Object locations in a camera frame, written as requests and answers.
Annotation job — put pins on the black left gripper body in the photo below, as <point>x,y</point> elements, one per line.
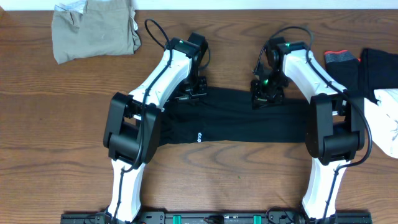
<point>189,94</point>

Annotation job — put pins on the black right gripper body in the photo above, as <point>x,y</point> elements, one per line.
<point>270,89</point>

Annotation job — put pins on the black polo shirt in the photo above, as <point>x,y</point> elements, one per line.
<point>227,115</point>

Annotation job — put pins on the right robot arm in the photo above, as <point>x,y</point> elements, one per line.
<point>335,131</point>

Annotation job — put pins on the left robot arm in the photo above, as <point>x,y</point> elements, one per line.
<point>133,126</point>

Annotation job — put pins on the black garment with red trim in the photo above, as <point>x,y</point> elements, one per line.
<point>373,70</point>

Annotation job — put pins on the folded khaki pants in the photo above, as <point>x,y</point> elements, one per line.
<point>92,28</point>

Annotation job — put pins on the white printed t-shirt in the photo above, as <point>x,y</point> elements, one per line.
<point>382,119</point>

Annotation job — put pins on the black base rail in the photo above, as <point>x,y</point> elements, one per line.
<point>272,216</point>

